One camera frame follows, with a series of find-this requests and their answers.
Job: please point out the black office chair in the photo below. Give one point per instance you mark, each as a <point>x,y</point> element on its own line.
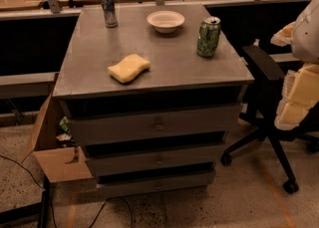
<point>264,95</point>

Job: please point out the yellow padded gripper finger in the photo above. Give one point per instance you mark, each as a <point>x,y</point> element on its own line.
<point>284,36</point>
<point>300,93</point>

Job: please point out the grey drawer cabinet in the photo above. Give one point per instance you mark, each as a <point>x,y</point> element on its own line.
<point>163,130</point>

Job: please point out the green soda can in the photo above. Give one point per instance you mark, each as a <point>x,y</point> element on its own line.
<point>208,36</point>

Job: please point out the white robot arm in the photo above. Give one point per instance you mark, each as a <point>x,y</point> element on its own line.
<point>305,39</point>

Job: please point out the white paper bowl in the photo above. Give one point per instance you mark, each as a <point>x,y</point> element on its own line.
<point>165,21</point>

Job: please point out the open cardboard box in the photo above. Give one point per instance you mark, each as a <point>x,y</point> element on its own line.
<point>58,163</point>

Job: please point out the black metal floor stand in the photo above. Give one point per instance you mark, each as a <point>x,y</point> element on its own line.
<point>39,209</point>

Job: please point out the yellow sponge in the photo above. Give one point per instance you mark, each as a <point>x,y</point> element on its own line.
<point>129,68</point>

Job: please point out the silver blue tall can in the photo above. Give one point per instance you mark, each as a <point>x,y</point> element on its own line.
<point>109,13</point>

